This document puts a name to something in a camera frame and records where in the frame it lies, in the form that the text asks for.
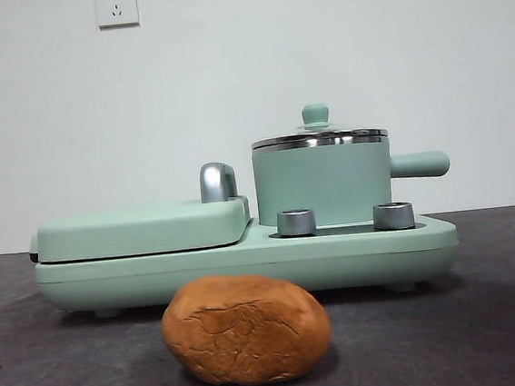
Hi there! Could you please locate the glass lid with green knob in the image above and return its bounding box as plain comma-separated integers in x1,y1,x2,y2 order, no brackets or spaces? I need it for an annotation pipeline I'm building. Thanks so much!
248,96,390,154

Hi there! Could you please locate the silver control knob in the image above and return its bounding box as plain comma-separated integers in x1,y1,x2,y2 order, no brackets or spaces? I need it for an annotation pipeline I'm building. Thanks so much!
275,207,318,239
371,199,416,232

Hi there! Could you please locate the mint green breakfast maker base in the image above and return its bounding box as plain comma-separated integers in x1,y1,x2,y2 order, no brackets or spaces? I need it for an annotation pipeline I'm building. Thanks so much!
31,199,463,325

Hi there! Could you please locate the mint green griddle cover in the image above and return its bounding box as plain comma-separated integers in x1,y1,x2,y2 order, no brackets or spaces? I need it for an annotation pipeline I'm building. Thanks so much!
26,193,254,266

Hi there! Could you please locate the chrome cover handle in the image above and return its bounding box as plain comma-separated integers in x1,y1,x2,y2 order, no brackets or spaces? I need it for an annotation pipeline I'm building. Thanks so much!
197,160,241,204

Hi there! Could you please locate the mint green pot with handle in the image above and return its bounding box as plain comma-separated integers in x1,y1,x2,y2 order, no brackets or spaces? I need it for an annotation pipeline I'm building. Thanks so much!
250,126,456,233

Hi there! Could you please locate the white wall socket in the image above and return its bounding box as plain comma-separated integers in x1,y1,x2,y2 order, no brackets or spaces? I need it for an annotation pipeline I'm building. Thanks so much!
94,0,141,29

